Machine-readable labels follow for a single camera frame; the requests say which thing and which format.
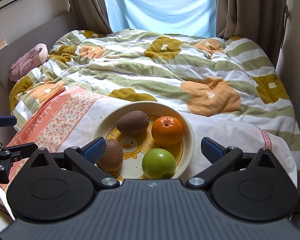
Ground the green apple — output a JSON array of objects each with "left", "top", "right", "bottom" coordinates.
[{"left": 141, "top": 148, "right": 176, "bottom": 179}]

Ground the brown left curtain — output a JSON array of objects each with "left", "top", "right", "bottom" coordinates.
[{"left": 68, "top": 0, "right": 113, "bottom": 34}]

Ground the light blue window cloth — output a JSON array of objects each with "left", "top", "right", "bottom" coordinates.
[{"left": 104, "top": 0, "right": 216, "bottom": 37}]

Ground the large brown kiwi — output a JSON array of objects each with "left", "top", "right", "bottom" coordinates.
[{"left": 97, "top": 139, "right": 123, "bottom": 172}]

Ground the brown curtain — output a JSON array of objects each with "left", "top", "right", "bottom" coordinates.
[
  {"left": 216, "top": 0, "right": 288, "bottom": 66},
  {"left": 68, "top": 0, "right": 113, "bottom": 34}
]

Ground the pink plush toy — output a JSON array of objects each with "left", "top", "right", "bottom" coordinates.
[{"left": 8, "top": 43, "right": 48, "bottom": 82}]

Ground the grey bed headboard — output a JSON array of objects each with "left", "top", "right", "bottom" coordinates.
[{"left": 0, "top": 12, "right": 82, "bottom": 92}]

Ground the green striped floral quilt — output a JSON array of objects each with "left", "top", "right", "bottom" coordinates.
[{"left": 8, "top": 29, "right": 300, "bottom": 153}]

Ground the cream yellow duck bowl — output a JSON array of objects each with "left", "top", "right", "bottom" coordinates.
[{"left": 93, "top": 101, "right": 195, "bottom": 183}]

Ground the brown kiwi in bowl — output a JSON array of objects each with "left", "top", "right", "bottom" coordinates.
[{"left": 116, "top": 111, "right": 149, "bottom": 137}]

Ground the orange mandarin in bowl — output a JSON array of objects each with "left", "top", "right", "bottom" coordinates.
[{"left": 151, "top": 116, "right": 183, "bottom": 147}]

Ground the brown right curtain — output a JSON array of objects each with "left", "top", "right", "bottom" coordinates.
[{"left": 216, "top": 0, "right": 288, "bottom": 66}]

